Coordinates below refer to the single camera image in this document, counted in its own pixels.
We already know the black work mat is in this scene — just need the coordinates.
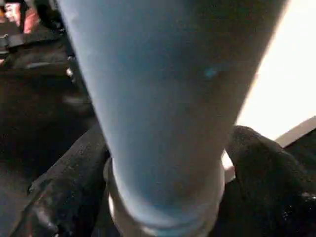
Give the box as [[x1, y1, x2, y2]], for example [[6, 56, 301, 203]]
[[0, 30, 316, 237]]

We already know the white plastic table top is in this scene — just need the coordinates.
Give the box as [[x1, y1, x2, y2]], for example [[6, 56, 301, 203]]
[[103, 0, 316, 237]]

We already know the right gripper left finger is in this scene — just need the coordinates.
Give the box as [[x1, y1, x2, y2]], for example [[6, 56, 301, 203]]
[[9, 124, 112, 237]]

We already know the white plastic table leg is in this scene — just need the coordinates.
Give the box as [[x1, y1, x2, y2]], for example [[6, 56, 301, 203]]
[[56, 0, 290, 233]]

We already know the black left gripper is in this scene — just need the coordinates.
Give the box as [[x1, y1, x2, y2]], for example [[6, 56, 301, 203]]
[[0, 0, 97, 107]]

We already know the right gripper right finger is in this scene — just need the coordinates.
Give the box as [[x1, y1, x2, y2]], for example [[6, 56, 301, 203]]
[[211, 125, 316, 237]]

